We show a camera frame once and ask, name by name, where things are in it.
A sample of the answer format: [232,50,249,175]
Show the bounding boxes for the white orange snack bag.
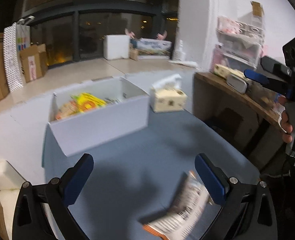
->
[143,171,210,240]

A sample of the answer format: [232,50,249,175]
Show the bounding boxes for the yellow sunflower snack packet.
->
[72,93,107,112]

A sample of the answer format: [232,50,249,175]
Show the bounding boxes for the right hand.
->
[278,95,293,144]

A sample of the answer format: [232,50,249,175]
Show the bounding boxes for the white alarm clock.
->
[226,74,248,94]

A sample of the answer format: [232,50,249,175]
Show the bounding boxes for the cream patterned small box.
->
[213,64,231,80]

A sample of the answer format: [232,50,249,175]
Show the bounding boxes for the clear drawer organizer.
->
[212,1,265,71]

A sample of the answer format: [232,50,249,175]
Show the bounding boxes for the wooden side shelf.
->
[192,73,285,172]

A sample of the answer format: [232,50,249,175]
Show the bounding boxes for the cream leather sofa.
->
[0,160,25,239]

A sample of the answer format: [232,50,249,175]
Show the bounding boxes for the white spray bottle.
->
[172,40,186,61]

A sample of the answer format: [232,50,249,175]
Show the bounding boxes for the tissue box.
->
[150,74,188,113]

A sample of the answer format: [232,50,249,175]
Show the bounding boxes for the printed landscape carton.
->
[136,38,172,56]

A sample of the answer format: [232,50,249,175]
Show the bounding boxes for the white storage box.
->
[49,77,150,157]

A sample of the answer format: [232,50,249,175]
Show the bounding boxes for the small brown carton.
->
[129,48,139,61]

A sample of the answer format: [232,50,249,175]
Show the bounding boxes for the white foam box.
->
[103,35,130,61]

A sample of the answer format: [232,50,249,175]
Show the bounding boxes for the small open cardboard box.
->
[19,44,48,83]

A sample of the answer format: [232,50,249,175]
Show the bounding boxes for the polka dot paper bag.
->
[3,16,35,93]

